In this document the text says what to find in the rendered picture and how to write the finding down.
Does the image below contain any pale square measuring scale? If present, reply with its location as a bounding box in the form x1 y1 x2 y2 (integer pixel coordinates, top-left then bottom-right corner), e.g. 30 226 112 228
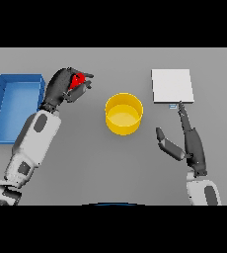
150 68 195 110

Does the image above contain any yellow bowl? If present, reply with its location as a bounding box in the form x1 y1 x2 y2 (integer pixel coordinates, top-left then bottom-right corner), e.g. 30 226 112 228
104 92 145 136

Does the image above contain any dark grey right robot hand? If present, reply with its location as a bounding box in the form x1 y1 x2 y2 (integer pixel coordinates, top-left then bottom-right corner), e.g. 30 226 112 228
155 100 208 178

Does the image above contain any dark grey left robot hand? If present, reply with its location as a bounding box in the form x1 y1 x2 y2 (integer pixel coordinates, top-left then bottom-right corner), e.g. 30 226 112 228
38 66 95 114

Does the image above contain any red beaker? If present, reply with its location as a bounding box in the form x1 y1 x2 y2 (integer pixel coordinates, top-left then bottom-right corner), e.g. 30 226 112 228
68 72 88 91

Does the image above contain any blue tray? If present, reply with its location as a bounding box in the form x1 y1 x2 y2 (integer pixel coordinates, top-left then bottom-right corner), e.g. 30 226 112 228
0 73 46 145

